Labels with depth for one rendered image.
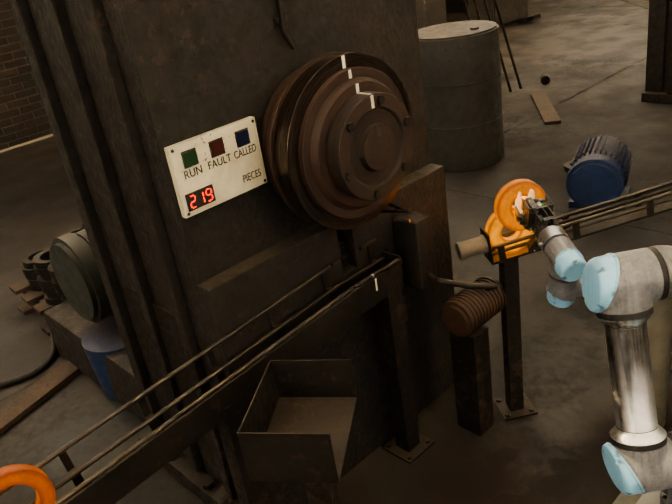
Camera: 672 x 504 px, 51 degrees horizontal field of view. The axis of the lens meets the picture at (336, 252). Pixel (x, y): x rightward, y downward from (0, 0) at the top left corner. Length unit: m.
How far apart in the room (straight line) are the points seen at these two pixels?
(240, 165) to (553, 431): 1.41
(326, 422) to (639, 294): 0.75
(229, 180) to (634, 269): 0.97
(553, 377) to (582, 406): 0.19
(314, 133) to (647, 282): 0.83
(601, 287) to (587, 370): 1.31
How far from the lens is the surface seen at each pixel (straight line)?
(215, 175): 1.77
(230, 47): 1.79
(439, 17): 6.20
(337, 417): 1.71
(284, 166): 1.76
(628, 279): 1.55
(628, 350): 1.60
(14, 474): 1.63
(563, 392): 2.71
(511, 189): 2.08
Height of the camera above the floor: 1.68
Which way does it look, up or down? 26 degrees down
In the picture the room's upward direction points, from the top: 9 degrees counter-clockwise
